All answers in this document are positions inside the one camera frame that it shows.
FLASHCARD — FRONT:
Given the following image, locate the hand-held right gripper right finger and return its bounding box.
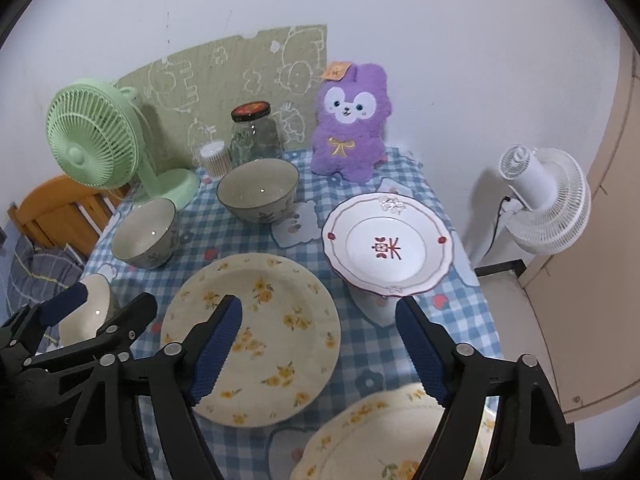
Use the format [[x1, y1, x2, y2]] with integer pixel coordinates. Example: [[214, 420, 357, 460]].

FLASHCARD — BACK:
[[395, 297, 581, 480]]

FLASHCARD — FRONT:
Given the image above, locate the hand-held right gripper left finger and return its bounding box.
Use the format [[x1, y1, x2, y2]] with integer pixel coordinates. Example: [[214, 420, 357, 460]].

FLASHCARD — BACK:
[[65, 295, 244, 480]]

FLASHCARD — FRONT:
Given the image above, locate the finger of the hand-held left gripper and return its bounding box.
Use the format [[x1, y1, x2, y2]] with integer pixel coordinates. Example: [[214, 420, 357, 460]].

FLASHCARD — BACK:
[[0, 281, 89, 361], [30, 291, 159, 374]]

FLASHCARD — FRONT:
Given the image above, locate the green rimmed cream bowl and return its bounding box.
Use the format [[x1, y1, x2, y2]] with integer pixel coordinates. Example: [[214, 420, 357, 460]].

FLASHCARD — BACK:
[[57, 274, 121, 348]]

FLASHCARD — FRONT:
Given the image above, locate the cream yellow floral plate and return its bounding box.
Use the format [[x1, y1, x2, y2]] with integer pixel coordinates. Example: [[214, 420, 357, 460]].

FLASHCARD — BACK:
[[290, 382, 498, 480], [160, 253, 342, 428]]

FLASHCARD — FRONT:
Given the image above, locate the grey leaf print ceramic bowl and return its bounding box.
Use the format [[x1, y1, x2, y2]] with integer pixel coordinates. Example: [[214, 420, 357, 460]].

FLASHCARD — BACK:
[[111, 198, 180, 270]]

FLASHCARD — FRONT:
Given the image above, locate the white plate with red print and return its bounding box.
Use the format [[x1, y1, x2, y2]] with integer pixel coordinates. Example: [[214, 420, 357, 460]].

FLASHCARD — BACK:
[[321, 192, 456, 297]]

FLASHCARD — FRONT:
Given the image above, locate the blue floral ceramic bowl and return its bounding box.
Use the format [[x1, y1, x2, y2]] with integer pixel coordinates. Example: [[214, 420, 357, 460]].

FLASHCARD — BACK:
[[216, 158, 301, 225]]

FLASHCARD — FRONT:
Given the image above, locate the grey plaid quilt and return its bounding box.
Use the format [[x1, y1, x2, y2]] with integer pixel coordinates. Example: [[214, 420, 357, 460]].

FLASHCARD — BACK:
[[7, 235, 83, 321]]

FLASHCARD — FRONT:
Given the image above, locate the blue checkered tablecloth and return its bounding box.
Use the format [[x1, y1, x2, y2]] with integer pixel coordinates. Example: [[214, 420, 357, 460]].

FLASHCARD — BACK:
[[82, 147, 503, 480]]

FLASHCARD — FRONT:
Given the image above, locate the wooden bed headboard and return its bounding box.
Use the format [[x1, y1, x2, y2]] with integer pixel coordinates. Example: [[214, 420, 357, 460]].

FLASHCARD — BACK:
[[7, 175, 131, 261]]

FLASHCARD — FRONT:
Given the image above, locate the green desk fan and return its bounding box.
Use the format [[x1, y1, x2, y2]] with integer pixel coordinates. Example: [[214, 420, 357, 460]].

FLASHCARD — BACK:
[[46, 78, 201, 208]]

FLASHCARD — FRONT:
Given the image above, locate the cotton swab container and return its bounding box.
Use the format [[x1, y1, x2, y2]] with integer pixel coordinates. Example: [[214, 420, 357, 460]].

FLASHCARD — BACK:
[[197, 141, 232, 179]]

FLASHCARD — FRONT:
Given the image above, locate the beige wooden door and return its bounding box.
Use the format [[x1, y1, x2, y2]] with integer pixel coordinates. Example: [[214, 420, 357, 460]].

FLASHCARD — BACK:
[[520, 25, 640, 421]]

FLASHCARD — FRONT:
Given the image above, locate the white desk fan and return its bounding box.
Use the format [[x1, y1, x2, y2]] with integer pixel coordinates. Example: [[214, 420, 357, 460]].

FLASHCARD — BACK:
[[498, 145, 592, 256]]

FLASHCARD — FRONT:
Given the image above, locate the glass jar with dark lid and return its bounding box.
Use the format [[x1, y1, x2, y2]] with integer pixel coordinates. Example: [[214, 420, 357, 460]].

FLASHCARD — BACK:
[[229, 102, 283, 166]]

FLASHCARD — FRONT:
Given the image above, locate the purple plush toy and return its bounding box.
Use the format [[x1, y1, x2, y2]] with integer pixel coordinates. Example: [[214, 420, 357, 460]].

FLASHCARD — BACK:
[[311, 60, 396, 182]]

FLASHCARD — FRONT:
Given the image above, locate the black fan cable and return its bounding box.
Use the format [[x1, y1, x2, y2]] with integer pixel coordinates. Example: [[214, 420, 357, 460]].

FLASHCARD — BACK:
[[472, 197, 511, 263]]

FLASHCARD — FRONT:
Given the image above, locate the green cartoon wall mat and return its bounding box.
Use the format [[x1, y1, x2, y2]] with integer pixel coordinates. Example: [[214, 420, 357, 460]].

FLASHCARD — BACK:
[[112, 24, 328, 171]]

